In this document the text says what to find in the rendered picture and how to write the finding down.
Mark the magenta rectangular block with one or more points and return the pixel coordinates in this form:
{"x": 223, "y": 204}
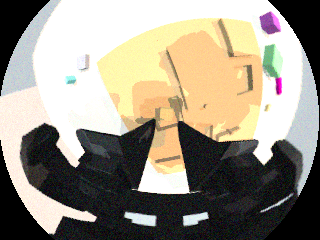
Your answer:
{"x": 278, "y": 86}

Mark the teal block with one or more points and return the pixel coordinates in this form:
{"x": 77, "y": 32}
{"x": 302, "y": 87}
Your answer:
{"x": 70, "y": 80}

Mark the green block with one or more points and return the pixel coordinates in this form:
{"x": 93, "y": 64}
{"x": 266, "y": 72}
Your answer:
{"x": 273, "y": 61}

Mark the purple cube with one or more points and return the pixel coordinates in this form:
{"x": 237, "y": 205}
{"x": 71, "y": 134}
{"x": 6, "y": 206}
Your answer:
{"x": 270, "y": 23}

